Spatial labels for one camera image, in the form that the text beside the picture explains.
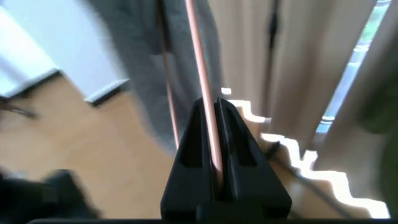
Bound green long-sleeved shirt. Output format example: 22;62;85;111
360;77;398;218

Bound pale grey shorts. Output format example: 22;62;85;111
83;0;224;153

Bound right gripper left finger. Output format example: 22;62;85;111
160;97;216;219

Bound pink clothes hanger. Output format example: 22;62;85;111
155;0;225;187

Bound beige curtain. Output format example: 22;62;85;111
206;0;398;203

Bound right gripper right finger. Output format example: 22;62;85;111
216;98;292;218

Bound black clothes rack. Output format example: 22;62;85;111
262;0;355;218

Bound window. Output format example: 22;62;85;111
315;0;391;134

